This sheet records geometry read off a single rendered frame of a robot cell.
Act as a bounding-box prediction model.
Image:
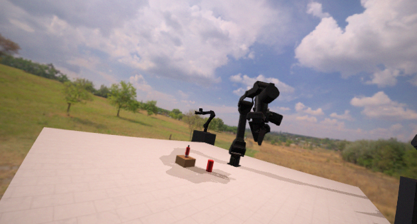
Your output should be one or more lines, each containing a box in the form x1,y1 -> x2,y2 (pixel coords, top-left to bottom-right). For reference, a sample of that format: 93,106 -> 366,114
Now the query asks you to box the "tan square block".
175,155 -> 196,168

